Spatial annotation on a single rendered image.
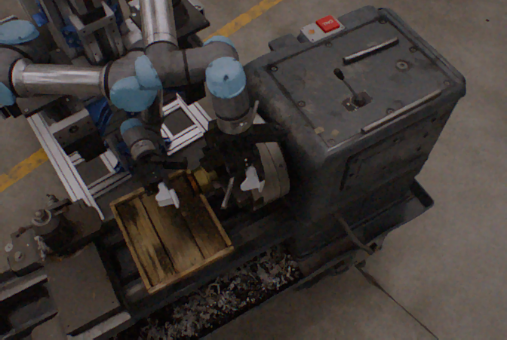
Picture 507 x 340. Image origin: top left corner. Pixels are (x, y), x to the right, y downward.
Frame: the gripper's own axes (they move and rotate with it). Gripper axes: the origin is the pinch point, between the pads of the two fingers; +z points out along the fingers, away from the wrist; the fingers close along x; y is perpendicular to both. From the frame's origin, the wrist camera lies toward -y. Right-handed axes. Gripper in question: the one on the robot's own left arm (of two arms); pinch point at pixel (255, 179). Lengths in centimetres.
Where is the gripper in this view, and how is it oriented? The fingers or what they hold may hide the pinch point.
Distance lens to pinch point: 117.5
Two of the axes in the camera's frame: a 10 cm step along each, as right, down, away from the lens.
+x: 4.7, 5.9, -6.5
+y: -8.7, 4.2, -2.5
